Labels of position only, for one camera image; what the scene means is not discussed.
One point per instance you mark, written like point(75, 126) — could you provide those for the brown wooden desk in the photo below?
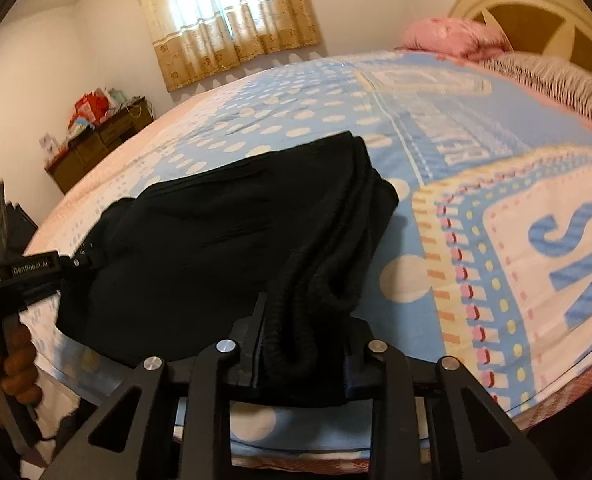
point(96, 150)

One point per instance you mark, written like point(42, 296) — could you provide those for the striped pillow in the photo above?
point(551, 80)

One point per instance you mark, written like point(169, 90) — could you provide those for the person's left hand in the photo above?
point(20, 375)

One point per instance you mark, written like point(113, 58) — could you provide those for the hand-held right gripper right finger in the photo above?
point(358, 360)

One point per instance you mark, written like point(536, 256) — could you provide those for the pink floral pillow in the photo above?
point(451, 35)

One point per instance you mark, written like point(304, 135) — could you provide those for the beige patterned curtain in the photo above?
point(201, 50)

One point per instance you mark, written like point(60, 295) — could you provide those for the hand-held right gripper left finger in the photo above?
point(248, 355)

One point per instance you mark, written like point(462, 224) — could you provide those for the blue polka dot bed sheet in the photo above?
point(476, 125)

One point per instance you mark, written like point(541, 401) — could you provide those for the black pants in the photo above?
point(201, 260)

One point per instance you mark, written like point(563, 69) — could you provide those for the pink textured blanket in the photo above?
point(121, 155)

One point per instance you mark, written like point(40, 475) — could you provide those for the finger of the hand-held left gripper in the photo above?
point(83, 261)

